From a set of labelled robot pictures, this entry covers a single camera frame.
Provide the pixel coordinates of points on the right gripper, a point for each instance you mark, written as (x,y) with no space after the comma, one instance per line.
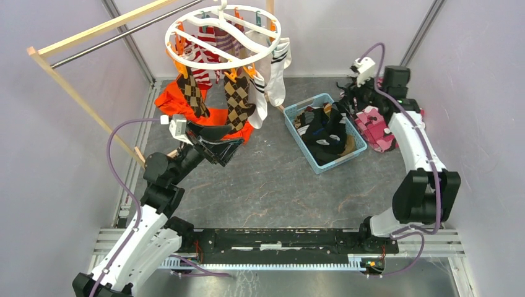
(356,91)

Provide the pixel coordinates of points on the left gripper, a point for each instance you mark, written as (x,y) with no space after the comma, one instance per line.
(221,153)

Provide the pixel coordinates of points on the brown argyle sock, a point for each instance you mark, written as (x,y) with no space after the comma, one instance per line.
(239,109)
(192,93)

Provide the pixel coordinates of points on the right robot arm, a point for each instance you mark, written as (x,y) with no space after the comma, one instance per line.
(389,120)

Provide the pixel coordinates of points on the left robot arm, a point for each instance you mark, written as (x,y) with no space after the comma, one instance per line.
(154,233)

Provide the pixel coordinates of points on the white round clip hanger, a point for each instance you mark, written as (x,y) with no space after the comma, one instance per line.
(244,35)

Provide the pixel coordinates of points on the pink camouflage trousers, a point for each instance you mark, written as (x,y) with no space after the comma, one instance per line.
(372,122)

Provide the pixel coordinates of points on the light blue laundry basket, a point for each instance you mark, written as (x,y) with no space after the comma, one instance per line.
(317,101)

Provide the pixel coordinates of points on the black grey sock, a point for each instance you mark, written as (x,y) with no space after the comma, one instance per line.
(323,131)

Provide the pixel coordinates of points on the red white striped sock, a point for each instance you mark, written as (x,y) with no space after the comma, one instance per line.
(196,53)

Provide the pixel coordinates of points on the metal hanging rod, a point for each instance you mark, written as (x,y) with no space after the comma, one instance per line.
(124,34)

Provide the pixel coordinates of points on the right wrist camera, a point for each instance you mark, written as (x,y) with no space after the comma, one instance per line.
(365,69)

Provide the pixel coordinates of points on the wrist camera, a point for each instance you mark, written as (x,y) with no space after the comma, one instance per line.
(365,69)
(177,127)

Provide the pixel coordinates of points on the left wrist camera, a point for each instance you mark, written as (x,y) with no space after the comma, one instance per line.
(177,127)

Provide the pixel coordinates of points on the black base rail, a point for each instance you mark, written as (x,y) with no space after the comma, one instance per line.
(281,249)

